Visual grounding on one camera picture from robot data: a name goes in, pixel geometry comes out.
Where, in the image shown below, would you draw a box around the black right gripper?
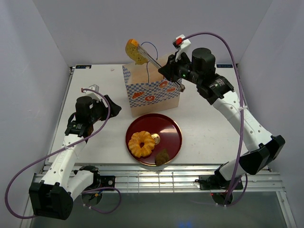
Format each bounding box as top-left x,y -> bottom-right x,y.
158,51 -> 201,86

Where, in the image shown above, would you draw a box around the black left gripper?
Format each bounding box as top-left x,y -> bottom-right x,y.
89,95 -> 122,124

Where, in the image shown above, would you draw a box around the metal serving tongs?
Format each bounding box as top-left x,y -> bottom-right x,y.
138,45 -> 185,92

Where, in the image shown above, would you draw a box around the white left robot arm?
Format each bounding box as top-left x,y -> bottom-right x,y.
29,94 -> 121,220

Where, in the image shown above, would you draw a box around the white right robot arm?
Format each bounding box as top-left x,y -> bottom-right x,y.
158,47 -> 285,189

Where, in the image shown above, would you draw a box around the checkered paper bag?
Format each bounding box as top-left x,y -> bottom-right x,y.
122,62 -> 180,117

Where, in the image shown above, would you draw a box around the brown chocolate bread lump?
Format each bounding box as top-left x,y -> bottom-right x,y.
155,149 -> 170,166

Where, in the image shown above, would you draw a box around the right blue corner label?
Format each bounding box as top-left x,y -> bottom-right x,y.
216,64 -> 233,68

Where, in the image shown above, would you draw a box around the blue corner label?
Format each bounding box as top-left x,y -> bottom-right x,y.
75,65 -> 92,69
216,64 -> 233,68

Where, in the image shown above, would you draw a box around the left blue corner label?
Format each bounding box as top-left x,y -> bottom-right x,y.
75,65 -> 92,69

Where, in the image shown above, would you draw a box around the red round plate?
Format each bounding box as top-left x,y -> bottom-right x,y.
125,113 -> 182,166

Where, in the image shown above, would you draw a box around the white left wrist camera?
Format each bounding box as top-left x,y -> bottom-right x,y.
81,84 -> 101,102

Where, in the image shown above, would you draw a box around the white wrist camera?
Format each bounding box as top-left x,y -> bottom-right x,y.
81,84 -> 101,102
172,34 -> 191,62

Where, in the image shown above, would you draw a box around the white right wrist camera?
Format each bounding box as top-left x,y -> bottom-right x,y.
172,34 -> 191,62

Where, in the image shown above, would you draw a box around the round glazed ring bread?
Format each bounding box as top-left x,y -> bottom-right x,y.
128,131 -> 155,158

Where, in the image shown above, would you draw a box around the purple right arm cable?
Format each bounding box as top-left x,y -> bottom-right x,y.
182,32 -> 249,207

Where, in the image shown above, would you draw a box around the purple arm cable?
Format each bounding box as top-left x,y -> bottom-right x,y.
182,32 -> 249,207
4,88 -> 122,219

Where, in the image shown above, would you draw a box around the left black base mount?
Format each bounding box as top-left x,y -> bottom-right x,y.
94,175 -> 116,188

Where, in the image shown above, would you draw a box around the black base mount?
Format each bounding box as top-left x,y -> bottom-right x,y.
194,174 -> 230,190
94,175 -> 116,188

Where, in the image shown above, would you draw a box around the aluminium frame rail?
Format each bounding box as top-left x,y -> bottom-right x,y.
29,163 -> 285,194

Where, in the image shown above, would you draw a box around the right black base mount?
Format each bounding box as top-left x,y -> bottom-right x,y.
194,174 -> 230,190

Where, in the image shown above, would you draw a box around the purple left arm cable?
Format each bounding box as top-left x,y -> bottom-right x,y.
4,88 -> 122,219

